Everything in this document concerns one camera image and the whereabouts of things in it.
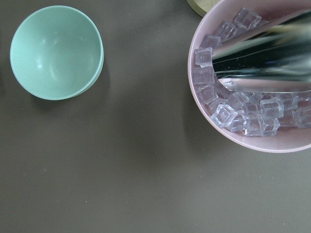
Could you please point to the metal ice scoop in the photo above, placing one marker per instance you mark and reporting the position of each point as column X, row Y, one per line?
column 274, row 57

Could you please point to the pink bowl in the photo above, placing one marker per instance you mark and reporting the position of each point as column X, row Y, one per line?
column 287, row 139

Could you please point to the green bowl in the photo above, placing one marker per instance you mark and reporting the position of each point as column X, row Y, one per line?
column 57, row 53

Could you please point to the wooden stand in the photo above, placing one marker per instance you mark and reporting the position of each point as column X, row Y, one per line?
column 201, row 7

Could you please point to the clear ice cube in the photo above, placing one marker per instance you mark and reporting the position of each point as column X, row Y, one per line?
column 247, row 19
column 203, row 56
column 223, row 115
column 272, row 108

